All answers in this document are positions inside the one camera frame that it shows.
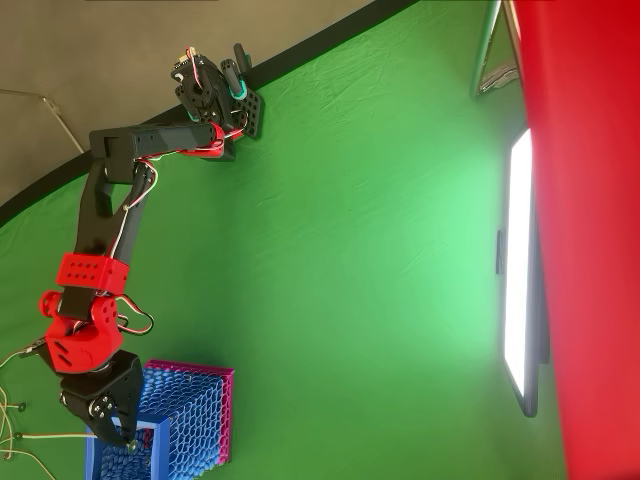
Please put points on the green cloth with black rim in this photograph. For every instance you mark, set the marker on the green cloth with black rim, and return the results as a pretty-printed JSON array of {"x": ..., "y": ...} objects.
[{"x": 350, "y": 250}]

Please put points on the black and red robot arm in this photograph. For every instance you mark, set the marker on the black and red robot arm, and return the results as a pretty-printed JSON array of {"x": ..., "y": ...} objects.
[{"x": 102, "y": 220}]

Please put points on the large red blurred object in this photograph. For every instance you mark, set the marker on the large red blurred object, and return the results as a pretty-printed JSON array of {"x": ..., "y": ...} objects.
[{"x": 590, "y": 200}]

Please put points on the small black wrist module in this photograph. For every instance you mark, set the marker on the small black wrist module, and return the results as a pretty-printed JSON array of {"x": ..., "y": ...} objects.
[{"x": 40, "y": 346}]

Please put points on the blue and magenta lattice basket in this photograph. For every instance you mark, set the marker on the blue and magenta lattice basket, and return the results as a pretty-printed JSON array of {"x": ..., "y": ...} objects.
[{"x": 190, "y": 415}]

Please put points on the chrome tube stand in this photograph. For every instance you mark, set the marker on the chrome tube stand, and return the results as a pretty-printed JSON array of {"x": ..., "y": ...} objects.
[{"x": 484, "y": 50}]

